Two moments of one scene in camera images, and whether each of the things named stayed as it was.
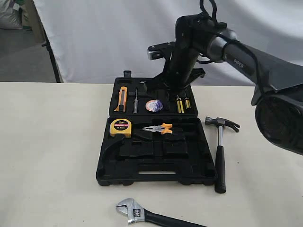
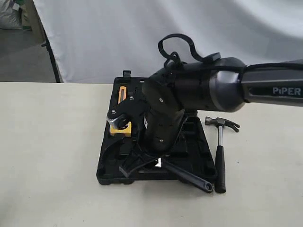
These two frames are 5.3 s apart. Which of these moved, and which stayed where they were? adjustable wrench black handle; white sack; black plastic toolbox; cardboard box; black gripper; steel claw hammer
Moved: black gripper; adjustable wrench black handle
Stayed: black plastic toolbox; cardboard box; white sack; steel claw hammer
